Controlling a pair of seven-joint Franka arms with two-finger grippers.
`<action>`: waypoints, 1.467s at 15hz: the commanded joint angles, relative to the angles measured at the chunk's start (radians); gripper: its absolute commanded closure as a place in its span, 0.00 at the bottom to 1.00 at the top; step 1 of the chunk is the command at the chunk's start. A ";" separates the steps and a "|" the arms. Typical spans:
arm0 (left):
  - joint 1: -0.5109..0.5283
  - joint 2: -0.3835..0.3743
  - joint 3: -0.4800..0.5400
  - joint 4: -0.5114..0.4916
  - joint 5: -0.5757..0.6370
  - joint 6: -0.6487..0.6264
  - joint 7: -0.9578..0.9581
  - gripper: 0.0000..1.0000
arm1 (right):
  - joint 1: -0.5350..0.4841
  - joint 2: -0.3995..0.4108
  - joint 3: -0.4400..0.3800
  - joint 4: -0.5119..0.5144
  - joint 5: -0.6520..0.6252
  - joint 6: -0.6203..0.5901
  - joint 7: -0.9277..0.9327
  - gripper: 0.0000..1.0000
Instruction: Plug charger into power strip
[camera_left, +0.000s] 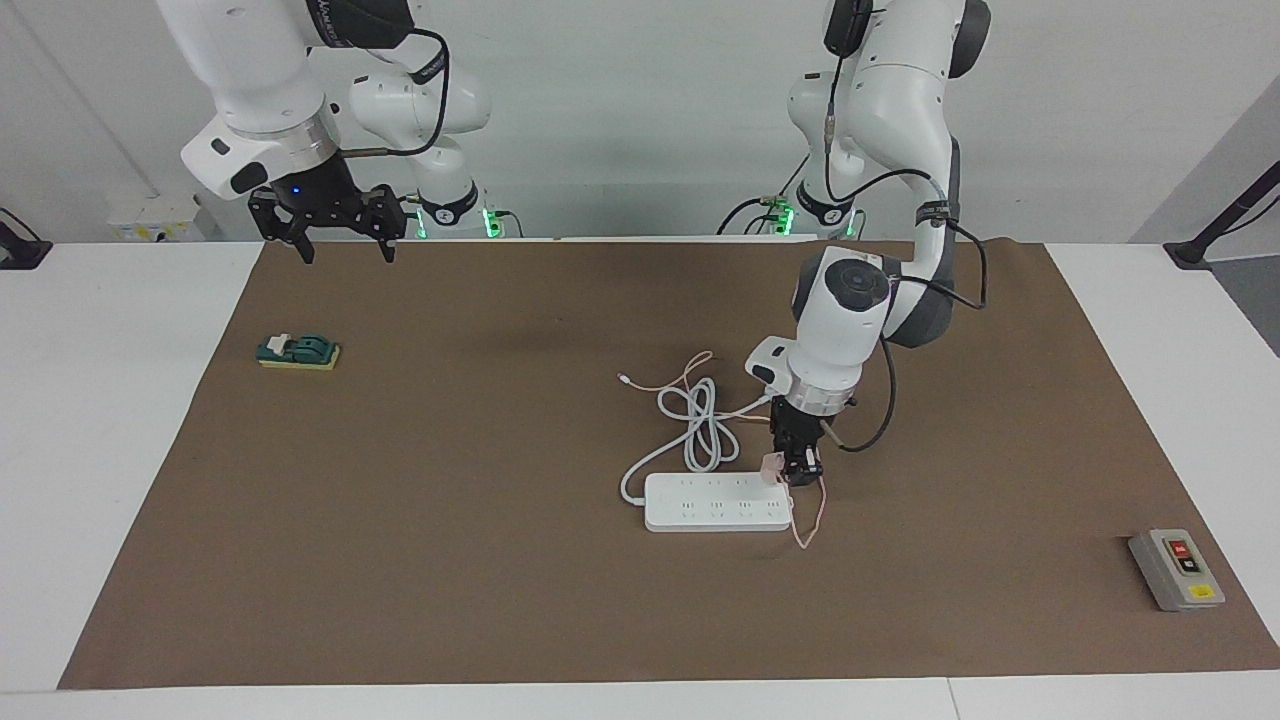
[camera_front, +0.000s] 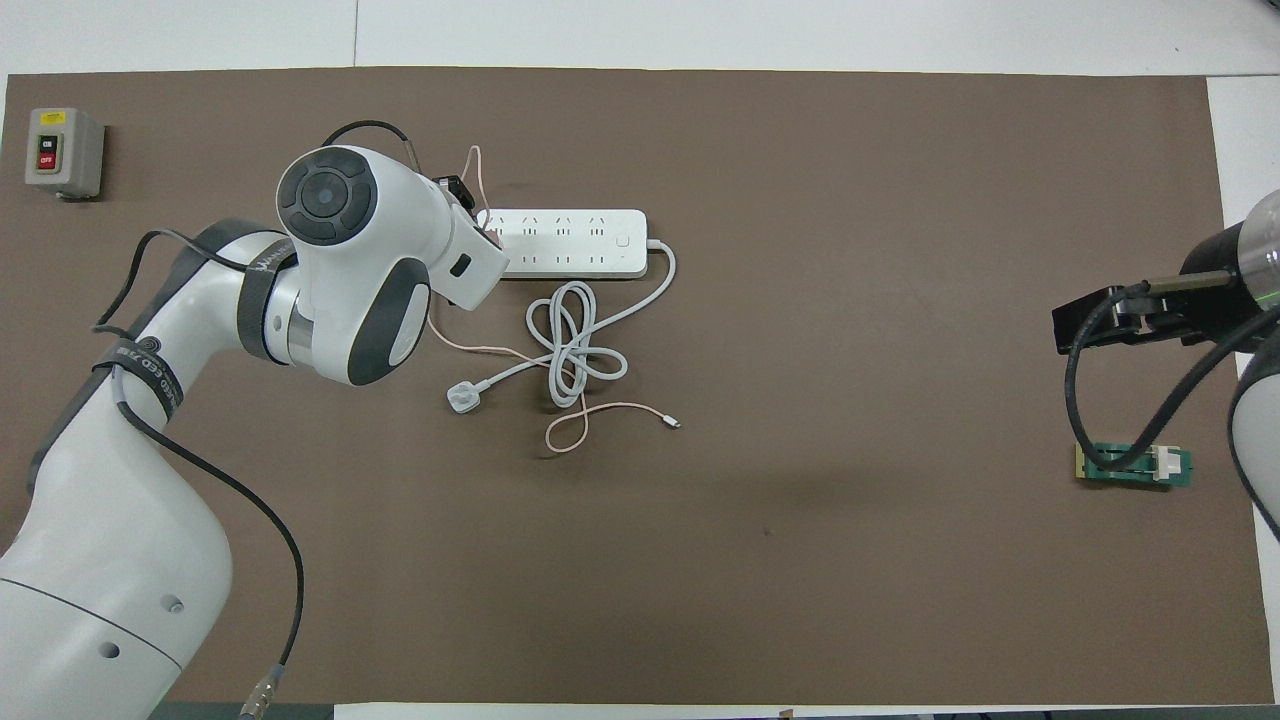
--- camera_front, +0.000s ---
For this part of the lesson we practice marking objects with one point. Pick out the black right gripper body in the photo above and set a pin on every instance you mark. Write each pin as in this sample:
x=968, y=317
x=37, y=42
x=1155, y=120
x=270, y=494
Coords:
x=1215, y=315

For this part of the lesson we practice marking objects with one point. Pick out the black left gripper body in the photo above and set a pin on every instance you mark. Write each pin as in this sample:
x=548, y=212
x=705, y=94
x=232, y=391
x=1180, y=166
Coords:
x=458, y=188

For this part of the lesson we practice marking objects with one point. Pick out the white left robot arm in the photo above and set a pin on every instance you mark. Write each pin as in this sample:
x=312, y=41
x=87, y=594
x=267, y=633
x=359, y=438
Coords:
x=130, y=520

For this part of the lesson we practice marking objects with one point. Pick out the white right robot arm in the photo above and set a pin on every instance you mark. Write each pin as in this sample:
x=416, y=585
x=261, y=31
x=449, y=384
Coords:
x=1262, y=250

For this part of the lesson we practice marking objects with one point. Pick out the white power strip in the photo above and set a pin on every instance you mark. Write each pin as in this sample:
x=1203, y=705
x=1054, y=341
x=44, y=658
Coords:
x=570, y=245

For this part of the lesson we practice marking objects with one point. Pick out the green circuit board module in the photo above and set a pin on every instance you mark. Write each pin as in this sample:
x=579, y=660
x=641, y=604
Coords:
x=1180, y=470

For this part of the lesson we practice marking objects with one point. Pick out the brown table mat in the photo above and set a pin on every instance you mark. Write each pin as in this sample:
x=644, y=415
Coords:
x=700, y=560

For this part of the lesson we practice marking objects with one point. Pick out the grey on-off switch box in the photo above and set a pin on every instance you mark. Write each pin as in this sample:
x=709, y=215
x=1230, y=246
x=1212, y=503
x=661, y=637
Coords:
x=62, y=152

